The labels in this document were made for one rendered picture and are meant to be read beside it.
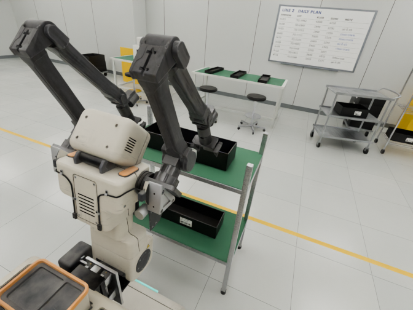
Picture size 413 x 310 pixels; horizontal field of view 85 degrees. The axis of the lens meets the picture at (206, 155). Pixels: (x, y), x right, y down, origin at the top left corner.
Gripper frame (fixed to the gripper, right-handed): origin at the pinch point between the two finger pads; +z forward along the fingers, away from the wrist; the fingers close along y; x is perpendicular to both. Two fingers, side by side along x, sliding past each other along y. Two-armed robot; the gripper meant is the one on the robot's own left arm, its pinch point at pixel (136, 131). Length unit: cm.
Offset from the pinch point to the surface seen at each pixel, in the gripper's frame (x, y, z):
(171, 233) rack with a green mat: 29, -19, 72
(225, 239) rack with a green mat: 18, -55, 78
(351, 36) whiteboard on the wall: -459, -140, 171
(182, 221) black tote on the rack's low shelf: 19, -22, 72
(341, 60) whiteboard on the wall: -439, -138, 211
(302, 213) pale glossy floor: -55, -112, 153
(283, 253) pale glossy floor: 0, -99, 126
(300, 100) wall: -398, -83, 297
